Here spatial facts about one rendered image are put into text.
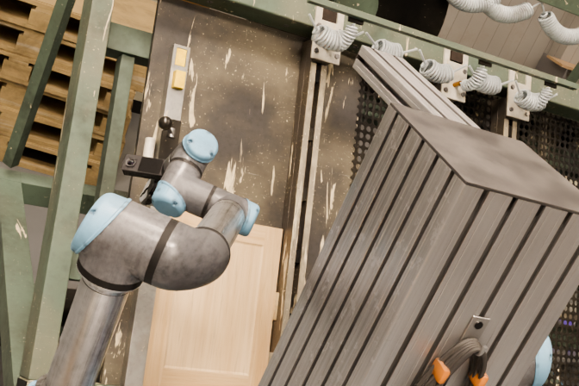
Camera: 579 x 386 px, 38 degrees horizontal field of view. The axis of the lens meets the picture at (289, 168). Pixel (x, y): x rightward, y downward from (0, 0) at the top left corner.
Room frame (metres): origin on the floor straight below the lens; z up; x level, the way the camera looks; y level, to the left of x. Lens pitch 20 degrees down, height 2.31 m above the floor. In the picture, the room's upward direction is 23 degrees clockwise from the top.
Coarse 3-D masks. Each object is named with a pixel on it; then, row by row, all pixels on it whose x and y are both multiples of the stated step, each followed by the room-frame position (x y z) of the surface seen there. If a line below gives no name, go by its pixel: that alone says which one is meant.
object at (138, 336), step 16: (176, 48) 2.31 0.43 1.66; (176, 96) 2.25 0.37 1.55; (160, 112) 2.23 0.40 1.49; (176, 112) 2.23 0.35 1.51; (160, 128) 2.19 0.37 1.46; (144, 288) 1.96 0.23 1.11; (144, 304) 1.94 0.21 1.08; (144, 320) 1.92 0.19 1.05; (128, 336) 1.90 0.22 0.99; (144, 336) 1.91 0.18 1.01; (128, 352) 1.87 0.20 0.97; (144, 352) 1.89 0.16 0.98; (128, 368) 1.85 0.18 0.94; (144, 368) 1.87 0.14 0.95; (128, 384) 1.83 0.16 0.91
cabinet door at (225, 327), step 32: (192, 224) 2.13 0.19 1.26; (256, 224) 2.25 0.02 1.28; (256, 256) 2.21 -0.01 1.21; (224, 288) 2.11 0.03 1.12; (256, 288) 2.17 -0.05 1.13; (160, 320) 1.97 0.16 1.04; (192, 320) 2.02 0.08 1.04; (224, 320) 2.07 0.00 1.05; (256, 320) 2.12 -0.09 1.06; (160, 352) 1.93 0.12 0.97; (192, 352) 1.98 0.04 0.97; (224, 352) 2.03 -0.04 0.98; (256, 352) 2.08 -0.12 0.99; (160, 384) 1.89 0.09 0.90; (192, 384) 1.94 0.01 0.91; (224, 384) 1.99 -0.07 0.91; (256, 384) 2.04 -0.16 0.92
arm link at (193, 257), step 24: (216, 192) 1.62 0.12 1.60; (216, 216) 1.45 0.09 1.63; (240, 216) 1.55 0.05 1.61; (168, 240) 1.21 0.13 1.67; (192, 240) 1.23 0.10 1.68; (216, 240) 1.29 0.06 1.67; (168, 264) 1.19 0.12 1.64; (192, 264) 1.21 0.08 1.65; (216, 264) 1.26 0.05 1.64; (168, 288) 1.21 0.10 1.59; (192, 288) 1.23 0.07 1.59
